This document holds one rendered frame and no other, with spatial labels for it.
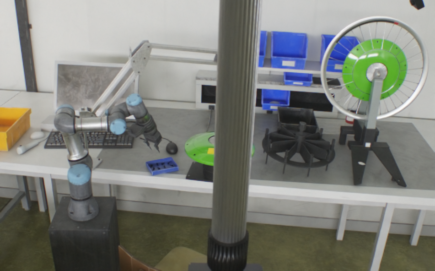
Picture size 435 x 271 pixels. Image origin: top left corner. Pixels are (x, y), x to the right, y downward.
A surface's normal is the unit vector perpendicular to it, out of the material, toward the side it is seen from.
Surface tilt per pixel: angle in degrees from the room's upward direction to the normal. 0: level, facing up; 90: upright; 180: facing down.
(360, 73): 90
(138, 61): 90
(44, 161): 0
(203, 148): 17
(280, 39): 90
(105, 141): 6
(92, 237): 90
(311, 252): 0
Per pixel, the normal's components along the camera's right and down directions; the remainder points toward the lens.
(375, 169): 0.03, -0.91
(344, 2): -0.11, 0.40
